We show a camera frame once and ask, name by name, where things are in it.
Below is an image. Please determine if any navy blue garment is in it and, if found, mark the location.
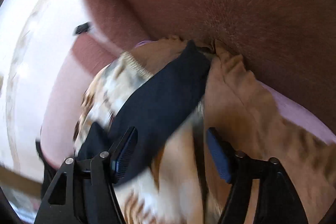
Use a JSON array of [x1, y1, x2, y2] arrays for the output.
[[76, 41, 210, 188]]

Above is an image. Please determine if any tan brown cloth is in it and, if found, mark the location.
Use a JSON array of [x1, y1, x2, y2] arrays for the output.
[[146, 35, 336, 224]]

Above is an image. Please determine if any cream leaf-print fleece blanket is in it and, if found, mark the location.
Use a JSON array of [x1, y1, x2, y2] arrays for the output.
[[74, 52, 206, 223]]

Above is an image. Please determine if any pink quilted mattress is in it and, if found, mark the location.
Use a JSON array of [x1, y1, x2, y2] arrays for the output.
[[41, 34, 122, 169]]

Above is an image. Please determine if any small black object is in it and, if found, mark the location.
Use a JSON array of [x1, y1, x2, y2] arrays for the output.
[[74, 22, 91, 35]]

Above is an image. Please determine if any reddish brown bed frame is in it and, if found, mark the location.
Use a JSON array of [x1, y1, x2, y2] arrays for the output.
[[84, 0, 335, 130]]

